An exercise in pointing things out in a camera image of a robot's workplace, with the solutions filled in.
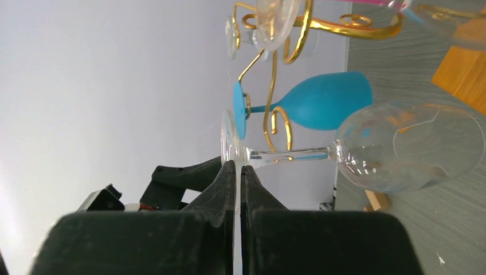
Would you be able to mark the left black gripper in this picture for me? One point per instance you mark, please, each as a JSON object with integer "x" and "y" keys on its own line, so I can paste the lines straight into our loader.
{"x": 164, "y": 192}

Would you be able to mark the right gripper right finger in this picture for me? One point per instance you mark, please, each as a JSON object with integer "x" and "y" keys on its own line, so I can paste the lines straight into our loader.
{"x": 258, "y": 210}

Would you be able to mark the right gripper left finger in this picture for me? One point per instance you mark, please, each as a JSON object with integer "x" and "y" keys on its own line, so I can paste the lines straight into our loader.
{"x": 207, "y": 226}

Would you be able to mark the blue wine glass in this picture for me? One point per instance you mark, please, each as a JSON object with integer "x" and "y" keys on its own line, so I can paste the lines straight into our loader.
{"x": 323, "y": 102}

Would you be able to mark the clear wine glass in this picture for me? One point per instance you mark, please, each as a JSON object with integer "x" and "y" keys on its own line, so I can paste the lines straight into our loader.
{"x": 274, "y": 21}
{"x": 460, "y": 22}
{"x": 384, "y": 148}

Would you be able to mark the clear wine glass back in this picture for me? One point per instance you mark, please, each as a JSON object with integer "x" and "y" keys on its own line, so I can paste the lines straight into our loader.
{"x": 274, "y": 21}

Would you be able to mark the pink wine glass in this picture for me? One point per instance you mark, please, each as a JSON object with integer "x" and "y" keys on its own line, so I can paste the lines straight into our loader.
{"x": 371, "y": 2}

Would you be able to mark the orange wooden rack base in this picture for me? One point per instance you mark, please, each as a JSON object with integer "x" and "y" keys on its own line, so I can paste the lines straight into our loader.
{"x": 461, "y": 73}

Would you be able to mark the curved wooden block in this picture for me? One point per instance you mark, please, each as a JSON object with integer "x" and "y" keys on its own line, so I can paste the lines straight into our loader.
{"x": 378, "y": 201}

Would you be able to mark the gold wire glass rack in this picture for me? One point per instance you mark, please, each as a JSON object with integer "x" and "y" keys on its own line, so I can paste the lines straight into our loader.
{"x": 349, "y": 25}

